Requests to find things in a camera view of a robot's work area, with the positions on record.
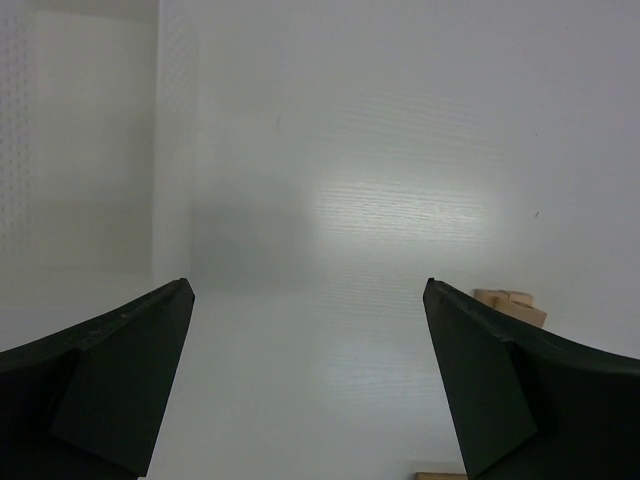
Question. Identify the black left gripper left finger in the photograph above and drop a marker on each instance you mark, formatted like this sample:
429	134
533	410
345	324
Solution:
88	402

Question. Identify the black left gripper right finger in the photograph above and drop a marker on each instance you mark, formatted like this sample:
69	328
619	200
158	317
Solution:
529	404

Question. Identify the light wooden long block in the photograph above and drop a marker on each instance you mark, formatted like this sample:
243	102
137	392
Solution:
516	304

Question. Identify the striped brown wooden block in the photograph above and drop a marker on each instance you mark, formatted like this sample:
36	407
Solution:
438	476

